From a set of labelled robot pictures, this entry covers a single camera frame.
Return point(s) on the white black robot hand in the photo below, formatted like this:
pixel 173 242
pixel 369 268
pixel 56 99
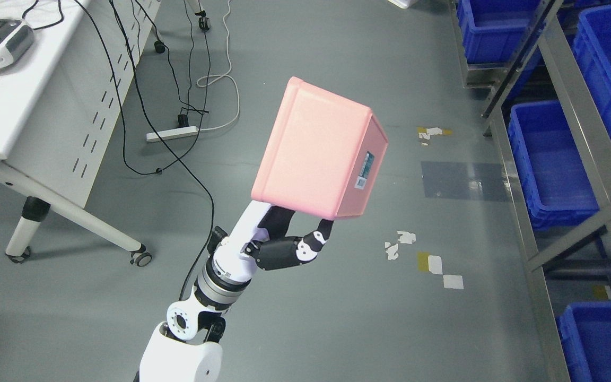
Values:
pixel 259 241

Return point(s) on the steel shelf rack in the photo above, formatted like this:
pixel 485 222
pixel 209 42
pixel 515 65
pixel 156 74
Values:
pixel 547 65

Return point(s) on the white power strip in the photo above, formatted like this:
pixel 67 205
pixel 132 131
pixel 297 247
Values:
pixel 172 134

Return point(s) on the upper right blue bin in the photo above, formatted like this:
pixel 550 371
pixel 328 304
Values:
pixel 491 30

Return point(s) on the pink plastic storage box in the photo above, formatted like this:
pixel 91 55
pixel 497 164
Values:
pixel 322 156

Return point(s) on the lower left blue bin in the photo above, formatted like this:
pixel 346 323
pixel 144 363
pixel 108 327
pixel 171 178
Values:
pixel 585 333

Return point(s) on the white desk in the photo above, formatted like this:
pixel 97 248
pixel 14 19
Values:
pixel 59 104

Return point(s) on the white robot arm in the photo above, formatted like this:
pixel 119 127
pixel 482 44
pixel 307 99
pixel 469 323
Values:
pixel 186 345

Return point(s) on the blue shelf container holding box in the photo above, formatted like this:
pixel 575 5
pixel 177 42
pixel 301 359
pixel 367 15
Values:
pixel 555 184

